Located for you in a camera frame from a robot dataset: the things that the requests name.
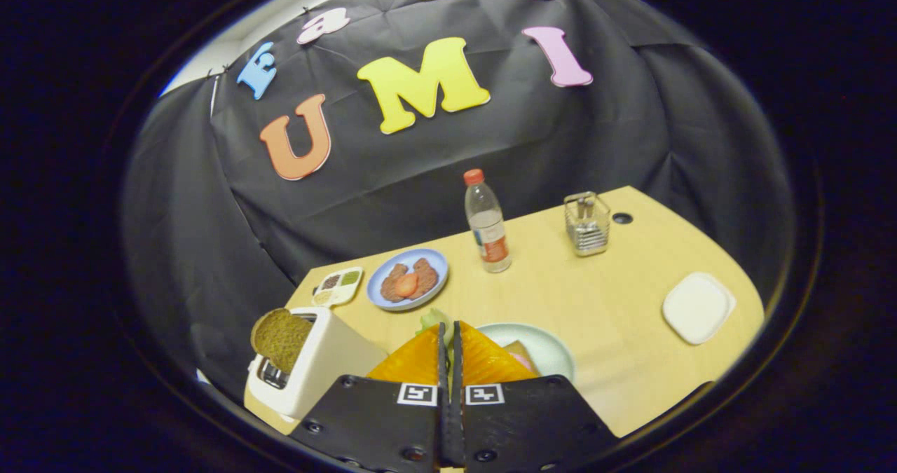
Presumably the white toaster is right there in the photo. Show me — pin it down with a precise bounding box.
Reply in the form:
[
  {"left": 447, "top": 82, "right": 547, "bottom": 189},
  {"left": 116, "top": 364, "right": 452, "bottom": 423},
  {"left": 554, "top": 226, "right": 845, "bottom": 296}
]
[{"left": 245, "top": 307, "right": 389, "bottom": 422}]

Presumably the wire utensil holder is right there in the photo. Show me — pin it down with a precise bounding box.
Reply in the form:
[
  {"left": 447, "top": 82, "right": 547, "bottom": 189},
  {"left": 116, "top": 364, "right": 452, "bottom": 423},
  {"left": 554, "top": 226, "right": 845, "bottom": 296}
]
[{"left": 563, "top": 191, "right": 612, "bottom": 258}]

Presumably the brown meat patty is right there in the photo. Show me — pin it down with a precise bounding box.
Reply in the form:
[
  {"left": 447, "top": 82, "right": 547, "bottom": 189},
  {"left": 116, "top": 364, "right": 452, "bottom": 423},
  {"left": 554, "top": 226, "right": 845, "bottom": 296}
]
[
  {"left": 409, "top": 257, "right": 439, "bottom": 299},
  {"left": 380, "top": 263, "right": 409, "bottom": 303}
]

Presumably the blue plate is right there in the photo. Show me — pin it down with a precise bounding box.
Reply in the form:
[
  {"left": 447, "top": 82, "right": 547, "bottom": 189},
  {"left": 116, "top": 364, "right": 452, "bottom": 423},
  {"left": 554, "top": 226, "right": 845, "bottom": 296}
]
[{"left": 366, "top": 248, "right": 450, "bottom": 313}]

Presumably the clear water bottle red cap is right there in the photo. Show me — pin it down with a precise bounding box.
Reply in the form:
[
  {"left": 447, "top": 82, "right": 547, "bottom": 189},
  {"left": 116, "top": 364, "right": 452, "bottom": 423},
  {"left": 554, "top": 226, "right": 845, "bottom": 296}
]
[{"left": 463, "top": 168, "right": 513, "bottom": 274}]

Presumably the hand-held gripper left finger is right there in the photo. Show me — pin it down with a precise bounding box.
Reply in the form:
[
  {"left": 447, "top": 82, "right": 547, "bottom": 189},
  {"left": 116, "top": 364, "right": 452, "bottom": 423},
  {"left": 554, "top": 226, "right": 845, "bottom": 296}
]
[{"left": 289, "top": 322, "right": 451, "bottom": 473}]

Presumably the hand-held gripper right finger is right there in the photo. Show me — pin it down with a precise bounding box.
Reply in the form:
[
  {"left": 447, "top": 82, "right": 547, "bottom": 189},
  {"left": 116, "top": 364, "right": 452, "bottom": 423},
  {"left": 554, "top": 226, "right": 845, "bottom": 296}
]
[{"left": 451, "top": 320, "right": 622, "bottom": 473}]

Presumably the white seasoning tray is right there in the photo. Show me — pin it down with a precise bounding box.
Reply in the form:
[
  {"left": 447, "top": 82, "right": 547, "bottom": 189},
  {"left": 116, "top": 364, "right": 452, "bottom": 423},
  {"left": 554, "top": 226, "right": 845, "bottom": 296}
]
[{"left": 311, "top": 266, "right": 364, "bottom": 308}]

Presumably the white square dish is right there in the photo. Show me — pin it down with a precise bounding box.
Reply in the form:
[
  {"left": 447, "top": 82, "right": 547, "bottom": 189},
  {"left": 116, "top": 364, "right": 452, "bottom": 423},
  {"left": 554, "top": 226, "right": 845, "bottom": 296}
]
[{"left": 662, "top": 271, "right": 737, "bottom": 346}]

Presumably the tan bread slice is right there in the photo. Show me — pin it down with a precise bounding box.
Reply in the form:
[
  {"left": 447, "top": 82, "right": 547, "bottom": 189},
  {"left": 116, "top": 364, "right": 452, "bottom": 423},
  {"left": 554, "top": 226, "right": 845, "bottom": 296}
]
[{"left": 503, "top": 339, "right": 540, "bottom": 377}]

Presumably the pale green plate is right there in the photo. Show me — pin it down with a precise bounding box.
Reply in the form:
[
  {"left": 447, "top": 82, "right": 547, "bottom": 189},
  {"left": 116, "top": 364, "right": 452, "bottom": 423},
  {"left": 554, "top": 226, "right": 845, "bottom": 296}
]
[{"left": 475, "top": 322, "right": 577, "bottom": 384}]

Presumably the brown bread slice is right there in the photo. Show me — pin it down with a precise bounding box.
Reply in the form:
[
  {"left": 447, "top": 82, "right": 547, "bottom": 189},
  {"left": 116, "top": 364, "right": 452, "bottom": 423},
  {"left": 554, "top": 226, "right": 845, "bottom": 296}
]
[{"left": 250, "top": 308, "right": 315, "bottom": 375}]

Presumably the green lettuce leaf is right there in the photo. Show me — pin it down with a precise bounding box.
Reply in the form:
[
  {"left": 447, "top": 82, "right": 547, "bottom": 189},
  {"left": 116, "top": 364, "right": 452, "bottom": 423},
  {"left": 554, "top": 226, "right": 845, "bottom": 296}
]
[{"left": 418, "top": 309, "right": 453, "bottom": 338}]

